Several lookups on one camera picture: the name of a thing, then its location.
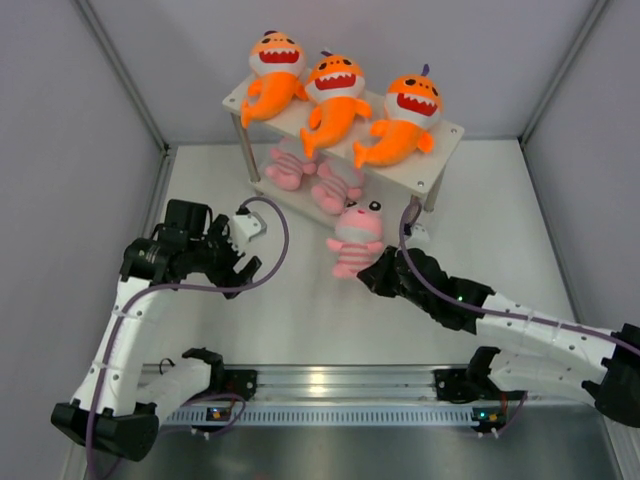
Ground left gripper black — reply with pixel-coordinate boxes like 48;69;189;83
186;215;260;298

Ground pink frog plush front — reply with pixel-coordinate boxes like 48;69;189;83
326;201;385;279

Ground pink striped plush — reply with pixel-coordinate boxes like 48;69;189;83
311;158;365;215

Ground large orange shark plush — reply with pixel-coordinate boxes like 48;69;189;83
353;63;443;168

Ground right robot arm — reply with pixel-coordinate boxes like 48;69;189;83
357;247;639;428

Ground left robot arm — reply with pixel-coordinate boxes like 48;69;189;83
51;199;267;461

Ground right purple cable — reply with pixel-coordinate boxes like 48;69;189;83
398;202;640;439

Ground purple cable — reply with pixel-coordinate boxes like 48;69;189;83
398;202;640;439
84;195;291;480

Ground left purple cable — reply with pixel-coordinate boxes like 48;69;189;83
84;195;291;480

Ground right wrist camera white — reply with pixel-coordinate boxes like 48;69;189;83
405;223;430;250

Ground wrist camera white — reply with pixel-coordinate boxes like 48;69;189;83
228;212;267;253
405;223;430;250

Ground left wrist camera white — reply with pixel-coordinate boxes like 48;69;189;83
228;212;267;253

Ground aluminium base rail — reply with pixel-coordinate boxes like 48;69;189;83
139;363;626;404

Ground perforated cable duct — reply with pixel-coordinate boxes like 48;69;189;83
165;405;502;427

